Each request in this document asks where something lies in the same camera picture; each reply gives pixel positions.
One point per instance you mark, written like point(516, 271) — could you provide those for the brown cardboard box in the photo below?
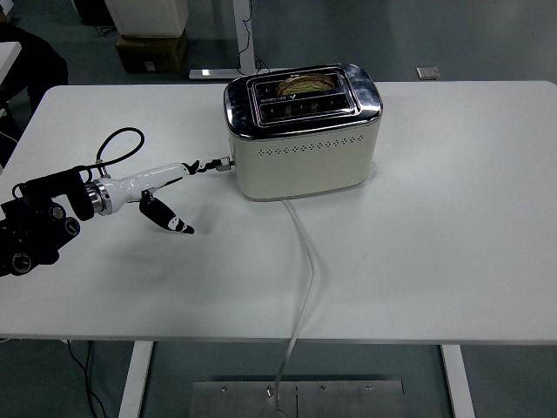
point(152, 54)

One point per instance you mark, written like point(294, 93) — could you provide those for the white side table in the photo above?
point(6, 54)

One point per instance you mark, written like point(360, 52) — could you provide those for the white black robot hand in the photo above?
point(143, 180)

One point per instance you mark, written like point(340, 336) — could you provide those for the grey floor socket plate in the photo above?
point(427, 72)

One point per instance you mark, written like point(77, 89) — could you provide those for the person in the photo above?
point(43, 61)

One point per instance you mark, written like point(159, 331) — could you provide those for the white table leg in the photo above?
point(135, 383)
point(457, 383)

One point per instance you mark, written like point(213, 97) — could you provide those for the silver toaster lever knob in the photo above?
point(225, 164)

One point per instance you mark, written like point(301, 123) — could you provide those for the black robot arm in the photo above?
point(43, 196)

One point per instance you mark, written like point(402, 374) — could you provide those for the white desk leg with foot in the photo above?
point(243, 35)

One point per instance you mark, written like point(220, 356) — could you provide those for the brown bread slice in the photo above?
point(304, 86)

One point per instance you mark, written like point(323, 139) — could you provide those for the white appliance housing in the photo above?
point(148, 17)

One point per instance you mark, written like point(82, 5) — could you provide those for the cream chrome two-slot toaster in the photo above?
point(304, 170)

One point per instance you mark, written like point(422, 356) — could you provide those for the grey metal plate with screws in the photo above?
point(348, 400)

